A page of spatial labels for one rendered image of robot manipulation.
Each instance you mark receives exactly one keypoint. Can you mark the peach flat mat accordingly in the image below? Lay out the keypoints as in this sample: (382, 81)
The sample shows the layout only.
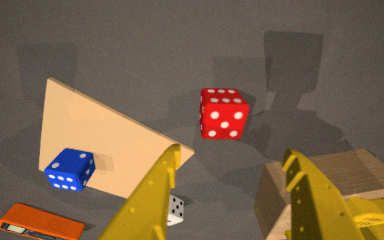
(123, 148)

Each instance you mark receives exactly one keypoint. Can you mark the blue die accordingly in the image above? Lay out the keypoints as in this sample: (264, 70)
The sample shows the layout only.
(71, 169)

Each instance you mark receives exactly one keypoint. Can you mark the orange digital multimeter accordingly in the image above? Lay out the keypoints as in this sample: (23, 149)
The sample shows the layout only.
(32, 222)

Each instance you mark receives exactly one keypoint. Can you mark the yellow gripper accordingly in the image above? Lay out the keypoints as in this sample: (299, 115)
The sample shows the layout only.
(318, 211)

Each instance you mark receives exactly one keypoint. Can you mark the red die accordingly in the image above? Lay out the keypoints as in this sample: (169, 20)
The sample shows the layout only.
(223, 113)

